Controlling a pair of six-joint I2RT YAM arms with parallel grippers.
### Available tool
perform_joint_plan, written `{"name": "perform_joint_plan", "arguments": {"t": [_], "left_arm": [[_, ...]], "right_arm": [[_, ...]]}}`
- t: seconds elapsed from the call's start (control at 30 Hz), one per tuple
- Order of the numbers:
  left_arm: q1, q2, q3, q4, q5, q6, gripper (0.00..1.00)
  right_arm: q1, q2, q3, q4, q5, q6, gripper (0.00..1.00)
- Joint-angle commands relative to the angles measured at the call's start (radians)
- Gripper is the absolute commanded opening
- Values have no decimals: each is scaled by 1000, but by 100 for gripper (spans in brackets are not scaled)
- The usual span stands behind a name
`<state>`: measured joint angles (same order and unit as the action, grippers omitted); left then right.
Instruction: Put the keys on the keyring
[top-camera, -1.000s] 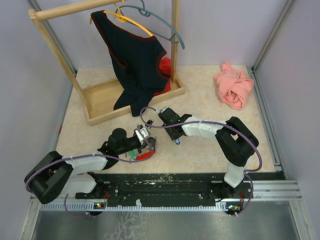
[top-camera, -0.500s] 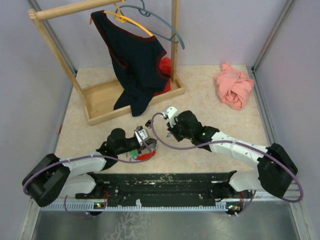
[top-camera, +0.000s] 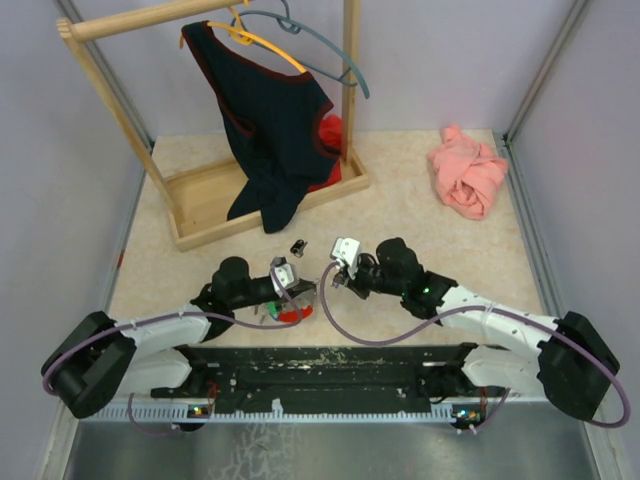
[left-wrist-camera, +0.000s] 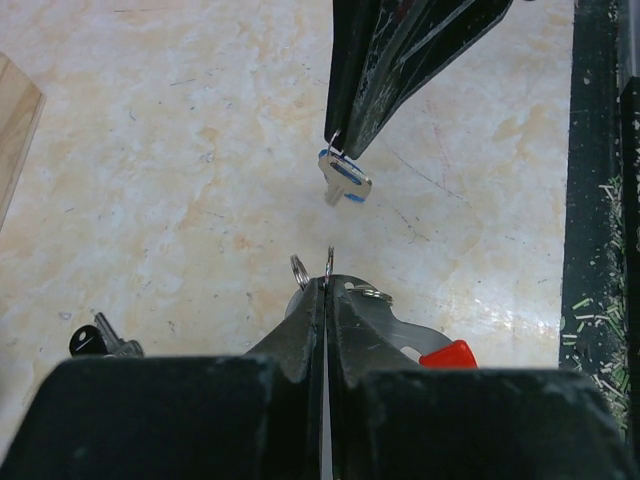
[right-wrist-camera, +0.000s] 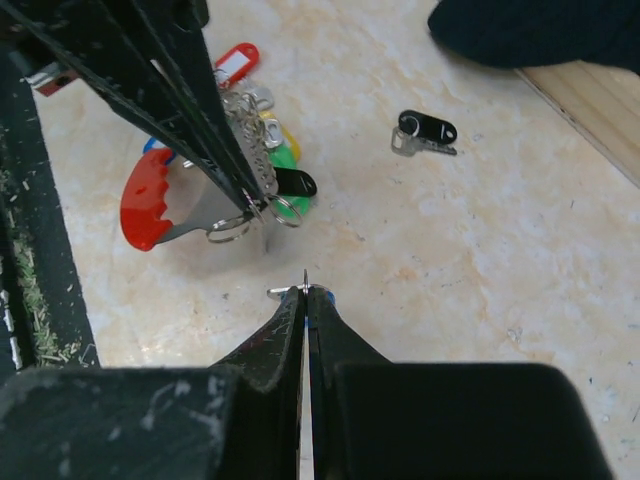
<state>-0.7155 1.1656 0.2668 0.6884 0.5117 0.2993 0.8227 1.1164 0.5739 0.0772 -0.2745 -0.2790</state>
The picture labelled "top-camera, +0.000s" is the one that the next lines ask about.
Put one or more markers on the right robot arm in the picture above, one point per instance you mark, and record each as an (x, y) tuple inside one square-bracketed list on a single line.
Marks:
[(564, 359)]

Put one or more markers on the pink cloth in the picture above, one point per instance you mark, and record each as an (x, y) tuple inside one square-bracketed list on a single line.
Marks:
[(468, 173)]

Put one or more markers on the green key tag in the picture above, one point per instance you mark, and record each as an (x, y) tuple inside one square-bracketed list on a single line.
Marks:
[(273, 310)]

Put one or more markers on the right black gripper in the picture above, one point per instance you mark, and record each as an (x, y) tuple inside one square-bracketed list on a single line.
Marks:
[(343, 277)]

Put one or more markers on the dark navy tank top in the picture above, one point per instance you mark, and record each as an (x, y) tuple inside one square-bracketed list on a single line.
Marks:
[(272, 125)]

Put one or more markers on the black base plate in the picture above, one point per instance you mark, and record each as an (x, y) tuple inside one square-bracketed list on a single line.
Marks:
[(327, 380)]

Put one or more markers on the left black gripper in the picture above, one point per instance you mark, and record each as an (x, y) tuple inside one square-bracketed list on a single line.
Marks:
[(303, 286)]

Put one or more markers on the wooden clothes rack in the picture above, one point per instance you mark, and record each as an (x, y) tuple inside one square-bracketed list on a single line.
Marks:
[(198, 199)]

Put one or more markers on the red cloth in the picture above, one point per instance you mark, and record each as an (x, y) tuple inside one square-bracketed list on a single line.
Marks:
[(330, 134)]

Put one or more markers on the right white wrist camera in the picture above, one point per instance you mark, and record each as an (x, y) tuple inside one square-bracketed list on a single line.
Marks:
[(345, 252)]

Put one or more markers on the grey-blue hanger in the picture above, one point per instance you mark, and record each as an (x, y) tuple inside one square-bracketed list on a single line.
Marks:
[(310, 48)]

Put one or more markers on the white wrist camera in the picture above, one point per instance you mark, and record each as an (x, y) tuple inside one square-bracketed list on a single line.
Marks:
[(345, 252), (283, 275)]

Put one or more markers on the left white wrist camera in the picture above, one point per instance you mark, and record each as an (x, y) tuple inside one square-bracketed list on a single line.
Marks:
[(283, 275)]

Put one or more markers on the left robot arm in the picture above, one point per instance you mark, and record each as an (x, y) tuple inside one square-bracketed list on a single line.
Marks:
[(104, 358)]

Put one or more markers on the yellow hanger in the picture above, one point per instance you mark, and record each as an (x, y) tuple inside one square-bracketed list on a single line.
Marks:
[(260, 42)]

